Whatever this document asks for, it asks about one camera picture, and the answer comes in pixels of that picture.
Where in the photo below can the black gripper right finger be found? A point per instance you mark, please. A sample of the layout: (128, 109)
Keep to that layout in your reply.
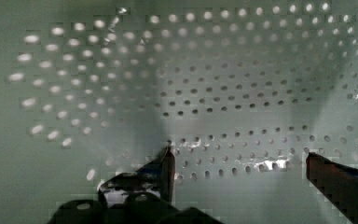
(337, 182)

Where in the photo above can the green plastic strainer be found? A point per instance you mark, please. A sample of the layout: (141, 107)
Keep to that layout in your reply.
(240, 91)

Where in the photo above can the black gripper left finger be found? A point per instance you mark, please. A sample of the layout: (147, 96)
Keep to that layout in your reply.
(140, 197)

